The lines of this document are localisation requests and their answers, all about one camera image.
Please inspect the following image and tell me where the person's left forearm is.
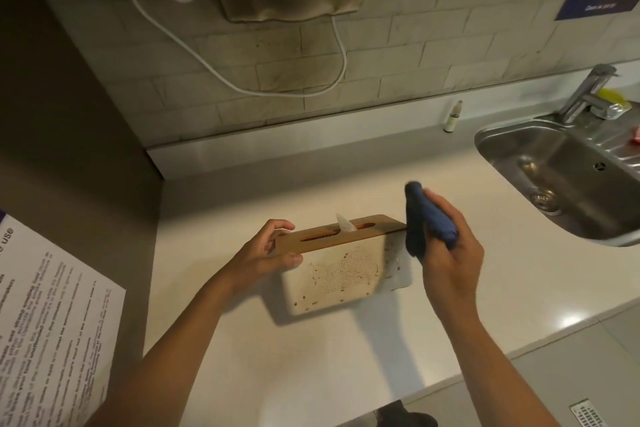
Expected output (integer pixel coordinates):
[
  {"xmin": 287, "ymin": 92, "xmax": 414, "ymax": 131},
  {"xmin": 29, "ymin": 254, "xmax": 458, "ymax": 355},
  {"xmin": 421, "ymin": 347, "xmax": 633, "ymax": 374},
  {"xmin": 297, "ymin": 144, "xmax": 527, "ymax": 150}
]
[{"xmin": 82, "ymin": 272, "xmax": 251, "ymax": 427}]

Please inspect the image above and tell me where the person's dark shoe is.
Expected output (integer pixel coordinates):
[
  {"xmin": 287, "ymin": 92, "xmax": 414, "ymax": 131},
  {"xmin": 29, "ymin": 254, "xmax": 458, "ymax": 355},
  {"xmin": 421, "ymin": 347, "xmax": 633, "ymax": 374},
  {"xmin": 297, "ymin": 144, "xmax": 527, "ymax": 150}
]
[{"xmin": 372, "ymin": 399, "xmax": 442, "ymax": 427}]

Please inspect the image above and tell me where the clear soap dish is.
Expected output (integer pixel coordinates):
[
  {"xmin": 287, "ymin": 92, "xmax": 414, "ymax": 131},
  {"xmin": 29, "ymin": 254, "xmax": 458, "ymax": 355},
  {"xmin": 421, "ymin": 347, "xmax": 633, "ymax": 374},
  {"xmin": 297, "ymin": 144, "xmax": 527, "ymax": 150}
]
[{"xmin": 592, "ymin": 100, "xmax": 630, "ymax": 120}]

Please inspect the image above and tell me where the person's right forearm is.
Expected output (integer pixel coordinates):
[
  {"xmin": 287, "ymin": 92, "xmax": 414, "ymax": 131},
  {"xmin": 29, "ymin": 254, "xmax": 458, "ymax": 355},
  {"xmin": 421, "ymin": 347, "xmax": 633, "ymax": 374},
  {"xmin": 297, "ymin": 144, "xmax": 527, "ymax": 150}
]
[{"xmin": 432, "ymin": 309, "xmax": 567, "ymax": 427}]

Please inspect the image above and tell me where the metal sink faucet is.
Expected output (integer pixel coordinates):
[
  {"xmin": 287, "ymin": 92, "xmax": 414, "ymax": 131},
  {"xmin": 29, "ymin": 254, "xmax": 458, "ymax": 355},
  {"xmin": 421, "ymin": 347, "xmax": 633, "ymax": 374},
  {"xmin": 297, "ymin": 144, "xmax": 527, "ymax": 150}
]
[{"xmin": 556, "ymin": 63, "xmax": 619, "ymax": 125}]

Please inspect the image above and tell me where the yellow sponge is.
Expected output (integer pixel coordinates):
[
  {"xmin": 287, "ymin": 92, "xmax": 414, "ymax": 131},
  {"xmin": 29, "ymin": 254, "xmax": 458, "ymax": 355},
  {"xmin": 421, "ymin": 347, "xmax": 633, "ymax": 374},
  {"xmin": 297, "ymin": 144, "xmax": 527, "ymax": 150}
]
[{"xmin": 597, "ymin": 87, "xmax": 629, "ymax": 105}]

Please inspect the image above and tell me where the metal sink drain strainer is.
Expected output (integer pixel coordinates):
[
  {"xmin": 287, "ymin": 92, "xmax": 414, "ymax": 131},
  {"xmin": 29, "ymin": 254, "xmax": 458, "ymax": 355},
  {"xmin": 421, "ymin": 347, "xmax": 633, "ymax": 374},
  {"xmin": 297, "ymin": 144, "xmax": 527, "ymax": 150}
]
[{"xmin": 529, "ymin": 188, "xmax": 564, "ymax": 216}]

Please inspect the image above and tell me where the person's right hand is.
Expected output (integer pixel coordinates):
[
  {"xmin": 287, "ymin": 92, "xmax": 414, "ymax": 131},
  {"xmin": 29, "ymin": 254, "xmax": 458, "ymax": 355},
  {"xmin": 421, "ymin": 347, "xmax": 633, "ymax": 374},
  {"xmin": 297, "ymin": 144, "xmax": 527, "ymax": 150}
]
[{"xmin": 416, "ymin": 189, "xmax": 486, "ymax": 321}]

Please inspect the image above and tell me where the white power cable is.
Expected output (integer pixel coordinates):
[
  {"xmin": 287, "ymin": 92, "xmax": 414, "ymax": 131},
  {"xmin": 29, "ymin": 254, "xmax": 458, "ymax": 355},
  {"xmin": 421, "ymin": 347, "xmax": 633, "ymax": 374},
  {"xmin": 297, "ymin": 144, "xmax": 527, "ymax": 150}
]
[{"xmin": 31, "ymin": 0, "xmax": 349, "ymax": 98}]

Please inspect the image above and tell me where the small white tube bottle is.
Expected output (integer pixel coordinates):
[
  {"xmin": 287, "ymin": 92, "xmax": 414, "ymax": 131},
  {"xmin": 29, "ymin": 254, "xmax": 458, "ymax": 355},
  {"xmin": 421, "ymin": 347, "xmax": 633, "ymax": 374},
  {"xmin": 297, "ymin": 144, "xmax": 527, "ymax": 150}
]
[{"xmin": 443, "ymin": 100, "xmax": 464, "ymax": 133}]

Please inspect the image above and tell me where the metal floor drain grate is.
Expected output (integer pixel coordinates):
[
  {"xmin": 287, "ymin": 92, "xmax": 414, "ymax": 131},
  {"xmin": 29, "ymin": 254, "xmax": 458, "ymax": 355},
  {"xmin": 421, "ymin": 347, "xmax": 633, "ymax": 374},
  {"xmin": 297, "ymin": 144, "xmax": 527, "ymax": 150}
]
[{"xmin": 569, "ymin": 397, "xmax": 609, "ymax": 427}]

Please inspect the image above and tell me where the white printed paper notice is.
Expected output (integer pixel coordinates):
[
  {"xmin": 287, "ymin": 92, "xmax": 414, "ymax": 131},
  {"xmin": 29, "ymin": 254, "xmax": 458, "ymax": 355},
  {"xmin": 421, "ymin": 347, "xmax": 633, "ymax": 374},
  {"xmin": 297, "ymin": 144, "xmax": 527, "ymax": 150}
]
[{"xmin": 0, "ymin": 209, "xmax": 127, "ymax": 427}]

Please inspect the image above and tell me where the blue cloth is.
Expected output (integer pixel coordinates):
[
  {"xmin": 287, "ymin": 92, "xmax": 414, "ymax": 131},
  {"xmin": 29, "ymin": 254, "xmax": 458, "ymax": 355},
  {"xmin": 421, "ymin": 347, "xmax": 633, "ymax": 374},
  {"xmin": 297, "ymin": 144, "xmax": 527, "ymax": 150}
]
[{"xmin": 403, "ymin": 180, "xmax": 460, "ymax": 260}]

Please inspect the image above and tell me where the person's left hand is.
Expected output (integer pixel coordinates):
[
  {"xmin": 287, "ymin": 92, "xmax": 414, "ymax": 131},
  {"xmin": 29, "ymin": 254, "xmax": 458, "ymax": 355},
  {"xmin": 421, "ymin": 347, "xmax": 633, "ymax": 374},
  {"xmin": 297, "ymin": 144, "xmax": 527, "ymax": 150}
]
[{"xmin": 222, "ymin": 219, "xmax": 304, "ymax": 293}]

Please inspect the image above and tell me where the stainless steel sink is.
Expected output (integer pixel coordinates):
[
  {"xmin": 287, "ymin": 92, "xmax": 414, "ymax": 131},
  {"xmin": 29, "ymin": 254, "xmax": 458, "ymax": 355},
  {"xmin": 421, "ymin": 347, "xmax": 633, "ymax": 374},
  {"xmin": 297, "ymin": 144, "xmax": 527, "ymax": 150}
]
[{"xmin": 474, "ymin": 104, "xmax": 640, "ymax": 248}]

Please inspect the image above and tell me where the white tissue box wooden lid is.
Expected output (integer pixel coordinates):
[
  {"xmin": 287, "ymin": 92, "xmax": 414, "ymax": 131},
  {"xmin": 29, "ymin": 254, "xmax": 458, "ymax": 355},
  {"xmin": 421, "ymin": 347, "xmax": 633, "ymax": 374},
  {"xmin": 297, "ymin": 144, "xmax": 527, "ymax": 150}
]
[{"xmin": 272, "ymin": 214, "xmax": 415, "ymax": 318}]

